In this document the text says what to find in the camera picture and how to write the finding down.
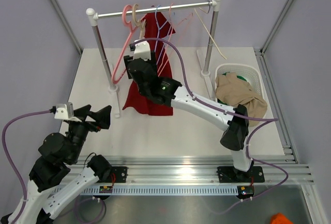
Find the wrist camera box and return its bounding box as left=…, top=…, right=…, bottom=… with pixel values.
left=129, top=40, right=151, bottom=61
left=54, top=102, right=81, bottom=122

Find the beige t shirt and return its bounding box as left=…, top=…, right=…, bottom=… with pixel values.
left=215, top=72, right=268, bottom=118

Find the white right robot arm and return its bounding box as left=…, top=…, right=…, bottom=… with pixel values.
left=124, top=56, right=254, bottom=181

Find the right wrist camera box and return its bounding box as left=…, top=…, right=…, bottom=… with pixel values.
left=129, top=40, right=151, bottom=61

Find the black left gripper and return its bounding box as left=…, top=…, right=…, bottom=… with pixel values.
left=66, top=104, right=111, bottom=163

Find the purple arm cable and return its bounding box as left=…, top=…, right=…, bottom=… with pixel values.
left=2, top=109, right=57, bottom=224
left=133, top=37, right=290, bottom=214

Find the aluminium mounting rail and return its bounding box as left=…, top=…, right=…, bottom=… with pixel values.
left=62, top=155, right=315, bottom=185

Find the white perforated plastic basket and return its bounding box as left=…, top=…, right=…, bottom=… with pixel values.
left=212, top=63, right=267, bottom=126

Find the green t shirt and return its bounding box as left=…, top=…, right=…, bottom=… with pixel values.
left=217, top=72, right=247, bottom=105

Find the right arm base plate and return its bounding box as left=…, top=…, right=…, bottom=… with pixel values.
left=217, top=166, right=265, bottom=183

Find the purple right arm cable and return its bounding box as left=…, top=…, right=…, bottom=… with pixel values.
left=133, top=37, right=290, bottom=214

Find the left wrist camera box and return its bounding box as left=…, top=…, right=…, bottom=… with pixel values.
left=54, top=102, right=81, bottom=122

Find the orange cloth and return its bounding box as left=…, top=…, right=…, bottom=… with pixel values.
left=270, top=213, right=293, bottom=224

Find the metal clothes rack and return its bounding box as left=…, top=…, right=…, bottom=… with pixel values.
left=86, top=0, right=221, bottom=118

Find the thick pink plastic hanger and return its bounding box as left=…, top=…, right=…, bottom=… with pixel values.
left=111, top=5, right=140, bottom=84

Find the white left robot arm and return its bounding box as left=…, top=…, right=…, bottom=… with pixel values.
left=1, top=102, right=112, bottom=223

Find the beige wooden hanger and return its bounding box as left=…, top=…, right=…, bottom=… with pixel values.
left=132, top=3, right=146, bottom=39

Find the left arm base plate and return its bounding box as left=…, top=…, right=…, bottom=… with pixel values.
left=104, top=166, right=128, bottom=183

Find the white slotted cable duct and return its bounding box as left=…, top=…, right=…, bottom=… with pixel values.
left=51, top=185, right=240, bottom=196

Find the blue wire hanger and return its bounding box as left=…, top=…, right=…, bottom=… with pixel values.
left=154, top=4, right=176, bottom=77

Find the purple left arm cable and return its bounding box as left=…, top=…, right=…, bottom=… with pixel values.
left=2, top=109, right=57, bottom=224

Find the red t shirt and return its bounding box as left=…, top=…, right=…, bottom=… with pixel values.
left=122, top=11, right=176, bottom=117

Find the pink wire hanger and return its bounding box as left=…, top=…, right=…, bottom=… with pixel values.
left=157, top=3, right=193, bottom=76

